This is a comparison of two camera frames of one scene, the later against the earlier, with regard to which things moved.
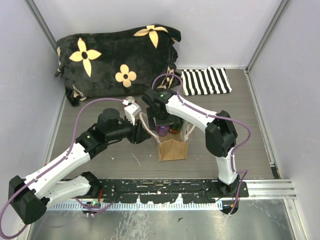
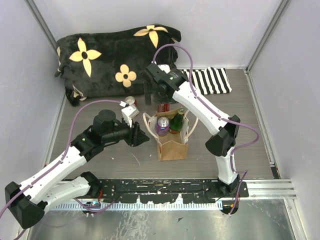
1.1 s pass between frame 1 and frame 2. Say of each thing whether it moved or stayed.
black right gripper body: moved
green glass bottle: stayed
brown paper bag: stayed
